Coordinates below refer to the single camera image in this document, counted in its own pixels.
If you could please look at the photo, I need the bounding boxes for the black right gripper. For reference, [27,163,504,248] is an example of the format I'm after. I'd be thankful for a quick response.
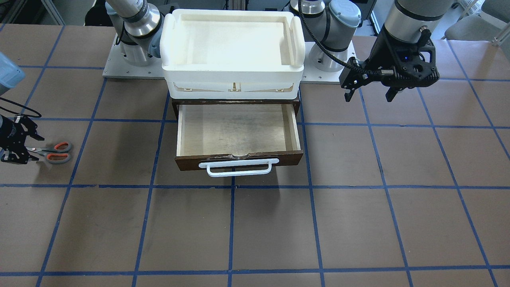
[0,115,45,165]

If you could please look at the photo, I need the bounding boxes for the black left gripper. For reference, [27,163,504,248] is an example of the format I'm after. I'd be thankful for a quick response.
[339,57,401,103]

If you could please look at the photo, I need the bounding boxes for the orange grey handled scissors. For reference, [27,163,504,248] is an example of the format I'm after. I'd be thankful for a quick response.
[27,141,73,165]

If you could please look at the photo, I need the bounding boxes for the wooden drawer with white handle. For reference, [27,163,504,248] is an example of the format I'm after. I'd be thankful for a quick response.
[175,104,304,177]

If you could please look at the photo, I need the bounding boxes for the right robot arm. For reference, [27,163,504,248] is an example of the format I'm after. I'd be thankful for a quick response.
[1,0,164,165]

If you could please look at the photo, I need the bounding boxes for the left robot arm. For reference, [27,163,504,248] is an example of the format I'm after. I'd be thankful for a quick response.
[287,0,452,102]

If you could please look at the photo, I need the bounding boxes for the dark brown wooden cabinet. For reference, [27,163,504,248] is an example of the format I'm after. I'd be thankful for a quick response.
[171,93,301,119]

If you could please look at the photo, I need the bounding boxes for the grey office chair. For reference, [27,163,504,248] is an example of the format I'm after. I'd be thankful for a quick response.
[444,0,510,45]

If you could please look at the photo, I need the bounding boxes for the white plastic tray box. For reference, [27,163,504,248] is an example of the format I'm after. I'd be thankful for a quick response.
[160,9,306,100]

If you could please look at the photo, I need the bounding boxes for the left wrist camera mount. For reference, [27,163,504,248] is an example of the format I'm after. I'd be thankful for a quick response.
[365,27,440,88]

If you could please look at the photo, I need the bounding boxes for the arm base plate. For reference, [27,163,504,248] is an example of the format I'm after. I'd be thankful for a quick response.
[102,35,164,79]
[301,42,344,85]

